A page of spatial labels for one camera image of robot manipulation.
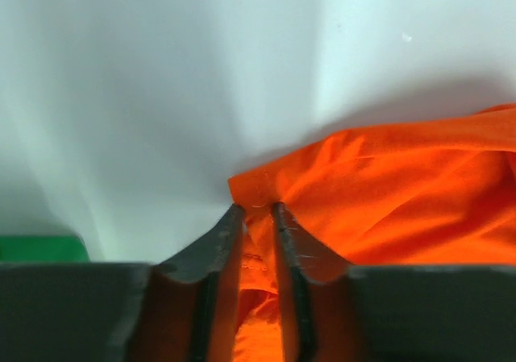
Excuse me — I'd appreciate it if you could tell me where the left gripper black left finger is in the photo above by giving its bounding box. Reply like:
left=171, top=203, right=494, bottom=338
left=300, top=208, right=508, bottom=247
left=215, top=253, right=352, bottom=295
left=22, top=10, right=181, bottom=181
left=1, top=205, right=244, bottom=361

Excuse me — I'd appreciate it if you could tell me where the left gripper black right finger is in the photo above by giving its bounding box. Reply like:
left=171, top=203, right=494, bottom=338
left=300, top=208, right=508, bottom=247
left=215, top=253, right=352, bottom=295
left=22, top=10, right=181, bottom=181
left=273, top=203, right=515, bottom=361

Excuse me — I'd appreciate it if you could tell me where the orange t shirt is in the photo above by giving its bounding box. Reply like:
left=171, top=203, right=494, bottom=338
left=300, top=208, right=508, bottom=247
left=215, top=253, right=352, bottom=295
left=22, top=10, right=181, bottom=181
left=228, top=104, right=515, bottom=361

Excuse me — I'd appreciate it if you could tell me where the green plastic bin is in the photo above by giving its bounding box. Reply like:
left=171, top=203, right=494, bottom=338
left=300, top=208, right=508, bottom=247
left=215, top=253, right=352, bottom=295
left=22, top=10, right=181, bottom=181
left=0, top=235, right=89, bottom=263

